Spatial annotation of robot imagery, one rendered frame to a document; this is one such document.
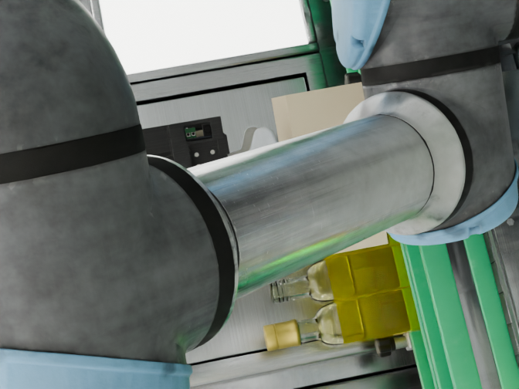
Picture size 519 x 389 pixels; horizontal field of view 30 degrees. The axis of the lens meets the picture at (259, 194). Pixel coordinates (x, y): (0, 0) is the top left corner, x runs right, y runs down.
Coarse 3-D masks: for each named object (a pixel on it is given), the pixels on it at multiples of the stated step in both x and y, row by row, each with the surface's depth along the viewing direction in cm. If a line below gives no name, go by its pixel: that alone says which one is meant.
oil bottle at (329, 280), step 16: (352, 256) 128; (368, 256) 128; (384, 256) 128; (400, 256) 128; (320, 272) 127; (336, 272) 127; (352, 272) 127; (368, 272) 127; (384, 272) 128; (400, 272) 128; (320, 288) 127; (336, 288) 127; (352, 288) 127; (368, 288) 127; (384, 288) 127; (400, 288) 129; (320, 304) 130
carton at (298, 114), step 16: (288, 96) 93; (304, 96) 93; (320, 96) 93; (336, 96) 93; (352, 96) 93; (288, 112) 93; (304, 112) 93; (320, 112) 93; (336, 112) 93; (288, 128) 95; (304, 128) 93; (320, 128) 93; (368, 240) 95; (384, 240) 95
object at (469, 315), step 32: (448, 256) 117; (480, 256) 117; (448, 288) 116; (480, 288) 116; (448, 320) 115; (480, 320) 116; (448, 352) 114; (480, 352) 115; (512, 352) 114; (480, 384) 113; (512, 384) 113
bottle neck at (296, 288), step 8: (280, 280) 129; (288, 280) 129; (296, 280) 128; (304, 280) 128; (272, 288) 128; (280, 288) 128; (288, 288) 128; (296, 288) 128; (304, 288) 128; (272, 296) 130; (280, 296) 128; (288, 296) 128; (296, 296) 128; (304, 296) 129
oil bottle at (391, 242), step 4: (388, 236) 129; (388, 240) 129; (392, 240) 129; (388, 244) 129; (392, 244) 129; (396, 244) 129; (368, 248) 129; (372, 248) 129; (376, 248) 129; (380, 248) 130; (344, 252) 128; (348, 252) 129; (352, 252) 129; (356, 252) 129; (328, 256) 128; (332, 256) 129; (336, 256) 129; (320, 260) 130
